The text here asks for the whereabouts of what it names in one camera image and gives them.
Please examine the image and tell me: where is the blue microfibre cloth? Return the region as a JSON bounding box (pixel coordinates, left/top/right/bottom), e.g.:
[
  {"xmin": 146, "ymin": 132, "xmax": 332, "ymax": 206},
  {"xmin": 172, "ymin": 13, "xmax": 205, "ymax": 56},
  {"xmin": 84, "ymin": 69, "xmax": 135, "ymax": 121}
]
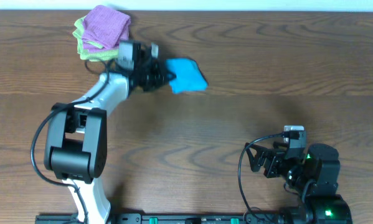
[{"xmin": 166, "ymin": 58, "xmax": 208, "ymax": 94}]

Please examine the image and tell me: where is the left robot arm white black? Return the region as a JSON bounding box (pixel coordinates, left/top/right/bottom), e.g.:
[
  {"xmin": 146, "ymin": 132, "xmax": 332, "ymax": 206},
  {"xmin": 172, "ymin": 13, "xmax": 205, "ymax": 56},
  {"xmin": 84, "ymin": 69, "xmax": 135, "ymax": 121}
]
[{"xmin": 44, "ymin": 44, "xmax": 176, "ymax": 223}]

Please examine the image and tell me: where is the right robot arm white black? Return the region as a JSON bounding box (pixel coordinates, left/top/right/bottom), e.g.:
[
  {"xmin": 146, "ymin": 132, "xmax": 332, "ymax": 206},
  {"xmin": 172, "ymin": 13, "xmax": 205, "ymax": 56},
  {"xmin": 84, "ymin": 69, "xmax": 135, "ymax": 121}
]
[{"xmin": 245, "ymin": 140, "xmax": 352, "ymax": 223}]

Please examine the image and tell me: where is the green folded cloth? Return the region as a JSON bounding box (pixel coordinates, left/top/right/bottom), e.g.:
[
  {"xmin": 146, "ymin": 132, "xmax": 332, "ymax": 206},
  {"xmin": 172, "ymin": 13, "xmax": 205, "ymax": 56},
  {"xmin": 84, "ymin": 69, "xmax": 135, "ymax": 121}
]
[{"xmin": 72, "ymin": 17, "xmax": 120, "ymax": 62}]

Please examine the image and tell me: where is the purple folded cloth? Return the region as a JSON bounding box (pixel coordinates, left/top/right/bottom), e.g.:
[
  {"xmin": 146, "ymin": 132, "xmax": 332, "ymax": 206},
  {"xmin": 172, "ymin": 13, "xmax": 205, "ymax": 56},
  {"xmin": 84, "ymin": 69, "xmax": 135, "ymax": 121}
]
[{"xmin": 82, "ymin": 5, "xmax": 131, "ymax": 52}]

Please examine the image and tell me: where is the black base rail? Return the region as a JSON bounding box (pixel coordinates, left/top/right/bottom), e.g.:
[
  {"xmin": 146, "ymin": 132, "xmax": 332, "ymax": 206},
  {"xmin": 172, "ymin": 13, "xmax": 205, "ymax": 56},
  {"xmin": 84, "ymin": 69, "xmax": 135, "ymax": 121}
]
[{"xmin": 35, "ymin": 212, "xmax": 286, "ymax": 224}]

